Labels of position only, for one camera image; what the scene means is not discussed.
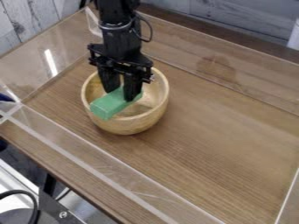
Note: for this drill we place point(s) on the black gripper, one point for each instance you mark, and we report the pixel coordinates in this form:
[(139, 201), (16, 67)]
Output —
[(118, 55)]

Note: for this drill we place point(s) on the green rectangular block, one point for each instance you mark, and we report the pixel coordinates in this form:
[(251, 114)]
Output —
[(111, 103)]

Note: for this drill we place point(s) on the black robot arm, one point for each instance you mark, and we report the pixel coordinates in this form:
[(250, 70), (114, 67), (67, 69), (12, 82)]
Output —
[(118, 12)]

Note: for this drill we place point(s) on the brown wooden bowl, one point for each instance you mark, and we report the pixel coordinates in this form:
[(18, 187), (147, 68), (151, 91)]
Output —
[(141, 115)]

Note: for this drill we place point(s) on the black table leg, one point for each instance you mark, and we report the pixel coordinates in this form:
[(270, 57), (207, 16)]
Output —
[(50, 184)]

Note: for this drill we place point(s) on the clear acrylic enclosure wall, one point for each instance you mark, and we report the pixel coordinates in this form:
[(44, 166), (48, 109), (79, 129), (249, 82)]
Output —
[(169, 126)]

